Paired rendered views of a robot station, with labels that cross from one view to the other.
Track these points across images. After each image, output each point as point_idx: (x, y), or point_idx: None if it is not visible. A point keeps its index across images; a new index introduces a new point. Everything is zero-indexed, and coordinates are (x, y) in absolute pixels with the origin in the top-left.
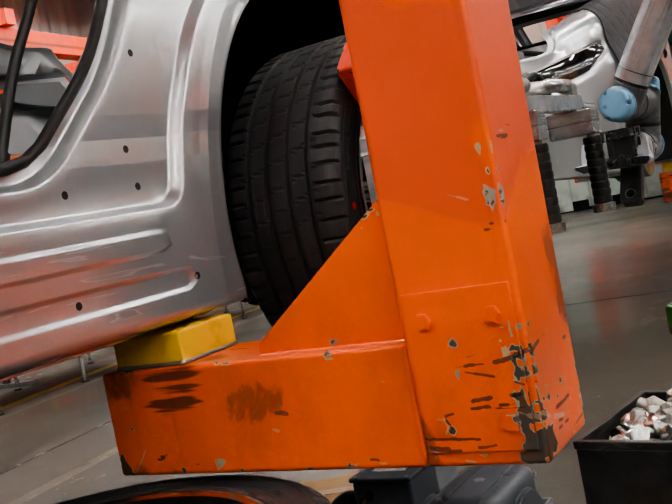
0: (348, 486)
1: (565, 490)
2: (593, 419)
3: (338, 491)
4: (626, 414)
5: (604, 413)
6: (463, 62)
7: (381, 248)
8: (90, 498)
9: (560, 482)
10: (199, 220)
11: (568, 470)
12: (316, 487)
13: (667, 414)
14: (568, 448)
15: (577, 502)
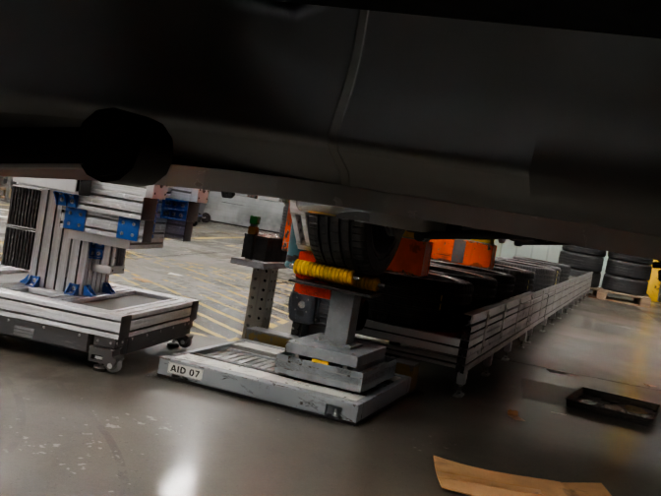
0: (450, 478)
1: (252, 426)
2: (185, 480)
3: (456, 475)
4: (275, 237)
5: (166, 484)
6: None
7: None
8: (434, 279)
9: (254, 432)
10: None
11: (243, 438)
12: (488, 490)
13: (269, 234)
14: (232, 457)
15: (248, 418)
